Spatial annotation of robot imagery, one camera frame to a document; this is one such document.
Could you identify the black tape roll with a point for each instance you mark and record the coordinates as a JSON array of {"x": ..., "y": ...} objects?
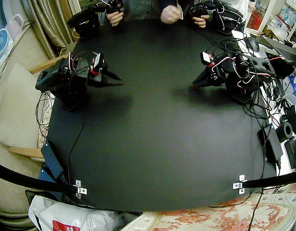
[{"x": 282, "y": 133}]

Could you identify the black camera stand bar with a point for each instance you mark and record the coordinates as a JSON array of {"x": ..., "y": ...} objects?
[
  {"x": 273, "y": 181},
  {"x": 22, "y": 176}
]

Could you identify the silver metal corner bracket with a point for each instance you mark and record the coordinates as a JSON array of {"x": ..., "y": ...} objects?
[
  {"x": 237, "y": 185},
  {"x": 78, "y": 195},
  {"x": 82, "y": 190},
  {"x": 241, "y": 178},
  {"x": 78, "y": 183},
  {"x": 241, "y": 191}
]

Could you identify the blue white package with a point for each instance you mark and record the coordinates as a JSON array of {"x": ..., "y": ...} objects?
[{"x": 295, "y": 84}]

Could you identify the dark blue power box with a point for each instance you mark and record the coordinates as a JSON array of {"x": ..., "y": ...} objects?
[
  {"x": 51, "y": 158},
  {"x": 46, "y": 176}
]

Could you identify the red box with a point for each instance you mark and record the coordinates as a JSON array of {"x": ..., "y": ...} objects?
[{"x": 256, "y": 19}]

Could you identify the onlooker pale hand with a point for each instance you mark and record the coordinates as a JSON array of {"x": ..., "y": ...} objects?
[{"x": 171, "y": 15}]

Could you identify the cream seat cushion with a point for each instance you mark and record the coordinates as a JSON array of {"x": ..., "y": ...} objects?
[{"x": 20, "y": 108}]

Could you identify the operator right hand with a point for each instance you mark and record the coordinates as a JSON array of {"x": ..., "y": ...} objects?
[{"x": 115, "y": 18}]

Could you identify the pale pink jug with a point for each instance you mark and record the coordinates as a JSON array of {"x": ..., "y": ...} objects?
[{"x": 15, "y": 26}]

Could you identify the white rounded appliance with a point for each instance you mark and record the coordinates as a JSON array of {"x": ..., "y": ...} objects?
[{"x": 10, "y": 8}]

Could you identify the white round disc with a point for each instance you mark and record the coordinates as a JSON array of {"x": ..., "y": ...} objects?
[{"x": 292, "y": 98}]

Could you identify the white blue desk fan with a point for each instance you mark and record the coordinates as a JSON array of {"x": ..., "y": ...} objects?
[{"x": 2, "y": 44}]

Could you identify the beige curtain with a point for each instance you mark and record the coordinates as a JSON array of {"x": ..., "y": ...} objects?
[{"x": 49, "y": 26}]

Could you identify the black rectangular charger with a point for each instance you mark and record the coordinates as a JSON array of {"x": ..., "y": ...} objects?
[{"x": 293, "y": 154}]

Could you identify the white plastic bag red print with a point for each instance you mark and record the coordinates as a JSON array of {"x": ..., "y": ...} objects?
[{"x": 66, "y": 216}]

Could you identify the pink floral upholstery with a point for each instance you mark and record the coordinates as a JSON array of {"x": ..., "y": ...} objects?
[{"x": 210, "y": 219}]

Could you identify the black computer mouse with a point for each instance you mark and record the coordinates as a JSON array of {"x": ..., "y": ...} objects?
[{"x": 253, "y": 44}]

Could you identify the grey curved stool rim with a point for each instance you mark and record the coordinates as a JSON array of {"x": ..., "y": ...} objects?
[{"x": 10, "y": 216}]

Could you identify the black power adapter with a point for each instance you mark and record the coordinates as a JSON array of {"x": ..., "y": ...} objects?
[{"x": 273, "y": 144}]

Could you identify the operator left hand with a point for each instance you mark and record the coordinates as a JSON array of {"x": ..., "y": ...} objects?
[{"x": 202, "y": 21}]

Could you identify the dark grey laptop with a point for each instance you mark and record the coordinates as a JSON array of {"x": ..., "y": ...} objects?
[{"x": 285, "y": 51}]

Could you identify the pink floral cloth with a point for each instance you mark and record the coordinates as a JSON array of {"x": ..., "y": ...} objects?
[{"x": 43, "y": 134}]

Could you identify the black follower arm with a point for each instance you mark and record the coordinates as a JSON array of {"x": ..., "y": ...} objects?
[
  {"x": 63, "y": 84},
  {"x": 246, "y": 79}
]

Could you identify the operator grey denim torso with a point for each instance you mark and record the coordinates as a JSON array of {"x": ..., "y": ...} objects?
[{"x": 140, "y": 9}]

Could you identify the black table mat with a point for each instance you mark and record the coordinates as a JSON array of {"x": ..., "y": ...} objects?
[{"x": 150, "y": 132}]

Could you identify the onlooker in white shirt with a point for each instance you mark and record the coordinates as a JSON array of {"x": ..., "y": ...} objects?
[{"x": 236, "y": 7}]

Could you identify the wooden chair frame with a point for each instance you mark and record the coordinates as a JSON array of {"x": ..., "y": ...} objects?
[{"x": 49, "y": 63}]

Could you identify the white storage shelf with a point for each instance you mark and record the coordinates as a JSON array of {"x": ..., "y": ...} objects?
[{"x": 294, "y": 14}]

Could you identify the black filament spool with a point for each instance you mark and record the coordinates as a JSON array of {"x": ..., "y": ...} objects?
[{"x": 294, "y": 115}]

